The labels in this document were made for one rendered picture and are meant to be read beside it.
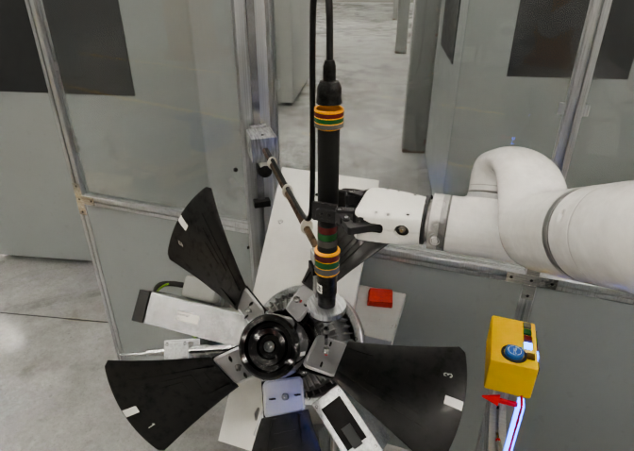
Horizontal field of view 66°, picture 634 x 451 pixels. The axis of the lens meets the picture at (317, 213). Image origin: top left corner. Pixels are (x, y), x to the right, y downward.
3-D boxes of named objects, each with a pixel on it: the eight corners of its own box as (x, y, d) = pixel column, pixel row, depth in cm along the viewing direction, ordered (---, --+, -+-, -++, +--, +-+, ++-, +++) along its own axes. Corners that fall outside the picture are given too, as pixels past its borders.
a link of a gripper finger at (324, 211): (348, 234, 73) (306, 226, 75) (354, 224, 75) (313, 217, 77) (349, 215, 71) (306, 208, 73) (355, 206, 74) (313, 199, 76)
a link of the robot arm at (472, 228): (452, 186, 68) (442, 251, 68) (554, 200, 65) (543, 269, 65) (453, 192, 77) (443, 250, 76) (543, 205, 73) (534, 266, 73)
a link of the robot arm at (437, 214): (440, 263, 71) (419, 259, 71) (446, 233, 78) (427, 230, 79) (447, 211, 67) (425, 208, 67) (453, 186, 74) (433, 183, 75)
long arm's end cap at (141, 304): (175, 294, 127) (150, 292, 117) (167, 324, 126) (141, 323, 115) (165, 292, 128) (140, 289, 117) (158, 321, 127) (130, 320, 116)
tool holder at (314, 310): (299, 293, 91) (298, 249, 87) (335, 287, 93) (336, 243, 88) (312, 325, 84) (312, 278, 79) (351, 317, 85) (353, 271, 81)
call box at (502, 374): (485, 345, 125) (492, 313, 120) (526, 355, 122) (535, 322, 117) (482, 392, 112) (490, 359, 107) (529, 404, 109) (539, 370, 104)
